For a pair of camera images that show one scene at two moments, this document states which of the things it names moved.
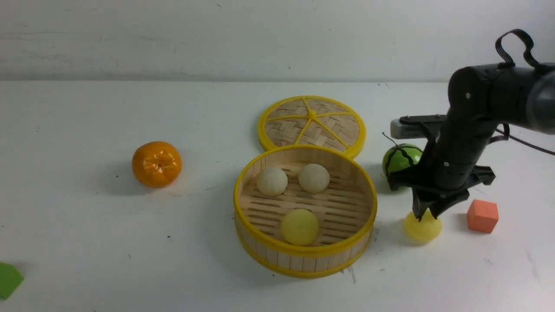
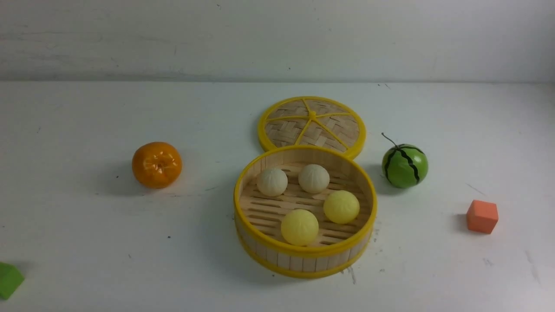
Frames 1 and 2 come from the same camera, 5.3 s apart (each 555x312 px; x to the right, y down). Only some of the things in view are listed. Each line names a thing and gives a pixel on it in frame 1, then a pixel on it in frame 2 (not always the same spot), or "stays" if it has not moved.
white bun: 272,181 stays
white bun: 314,178 stays
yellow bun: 299,227 stays
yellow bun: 428,229 -> 341,206
